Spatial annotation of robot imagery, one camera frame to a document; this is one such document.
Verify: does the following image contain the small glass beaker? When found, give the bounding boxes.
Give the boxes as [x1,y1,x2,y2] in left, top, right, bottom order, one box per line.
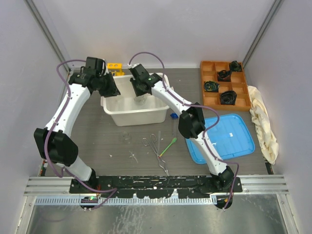
[122,131,132,144]

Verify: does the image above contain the purple cable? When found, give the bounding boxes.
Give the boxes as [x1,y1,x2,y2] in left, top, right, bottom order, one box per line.
[45,59,117,212]
[129,51,240,212]

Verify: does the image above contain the blue handled brush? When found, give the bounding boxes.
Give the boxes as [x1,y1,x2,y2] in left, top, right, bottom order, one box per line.
[170,113,179,138]

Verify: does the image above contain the glass funnel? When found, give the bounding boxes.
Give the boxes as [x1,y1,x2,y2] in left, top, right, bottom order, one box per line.
[134,95,147,106]

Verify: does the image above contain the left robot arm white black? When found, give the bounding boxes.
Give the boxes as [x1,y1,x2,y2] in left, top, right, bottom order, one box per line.
[34,57,120,193]

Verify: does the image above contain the white plastic bin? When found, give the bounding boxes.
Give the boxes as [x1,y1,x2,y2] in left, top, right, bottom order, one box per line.
[100,75,170,126]

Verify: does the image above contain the metal crucible tongs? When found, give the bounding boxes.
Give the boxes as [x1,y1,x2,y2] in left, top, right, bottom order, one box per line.
[142,134,169,176]

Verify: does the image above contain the yellow test tube rack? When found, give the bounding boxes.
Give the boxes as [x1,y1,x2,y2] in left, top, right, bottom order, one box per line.
[107,63,125,76]

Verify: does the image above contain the orange compartment tray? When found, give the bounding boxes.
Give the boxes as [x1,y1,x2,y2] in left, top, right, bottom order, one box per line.
[200,61,251,112]

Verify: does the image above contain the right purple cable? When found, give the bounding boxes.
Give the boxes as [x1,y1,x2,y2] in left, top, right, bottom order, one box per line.
[129,51,240,212]

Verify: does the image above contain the black cable bundle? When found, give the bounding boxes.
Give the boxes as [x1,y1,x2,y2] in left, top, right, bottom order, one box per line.
[204,81,220,93]
[220,90,237,105]
[230,60,243,73]
[216,69,232,81]

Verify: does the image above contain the blue plastic tray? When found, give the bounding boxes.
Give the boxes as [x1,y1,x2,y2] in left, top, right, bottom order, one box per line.
[185,113,255,164]

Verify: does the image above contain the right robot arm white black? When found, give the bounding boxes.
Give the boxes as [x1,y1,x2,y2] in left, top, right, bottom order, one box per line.
[129,64,235,192]

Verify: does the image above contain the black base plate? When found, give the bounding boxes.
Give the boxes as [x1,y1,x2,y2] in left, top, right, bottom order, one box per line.
[69,175,243,199]

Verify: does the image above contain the green plastic spatula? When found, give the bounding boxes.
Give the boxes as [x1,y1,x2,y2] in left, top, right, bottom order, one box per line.
[159,137,177,157]

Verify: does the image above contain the cream cloth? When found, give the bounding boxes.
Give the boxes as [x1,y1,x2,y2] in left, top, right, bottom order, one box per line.
[248,86,279,165]

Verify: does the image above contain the white slotted cable duct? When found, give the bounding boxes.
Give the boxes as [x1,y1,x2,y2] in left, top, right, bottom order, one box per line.
[34,195,217,206]

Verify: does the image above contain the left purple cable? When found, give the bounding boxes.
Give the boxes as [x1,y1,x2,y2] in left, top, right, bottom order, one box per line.
[45,59,117,212]

